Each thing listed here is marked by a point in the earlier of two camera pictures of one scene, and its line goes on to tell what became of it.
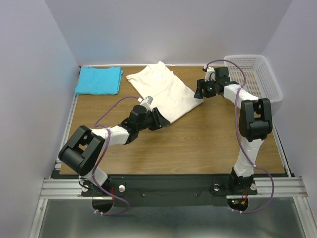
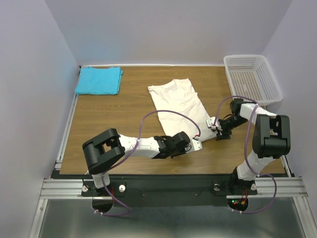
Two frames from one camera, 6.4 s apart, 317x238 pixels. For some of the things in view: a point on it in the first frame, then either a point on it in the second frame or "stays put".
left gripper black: (161, 121) -> (183, 151)
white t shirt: (170, 95) -> (181, 109)
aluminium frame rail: (58, 187) stays put
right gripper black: (201, 84) -> (220, 134)
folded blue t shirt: (98, 81) stays put
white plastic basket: (260, 80) stays put
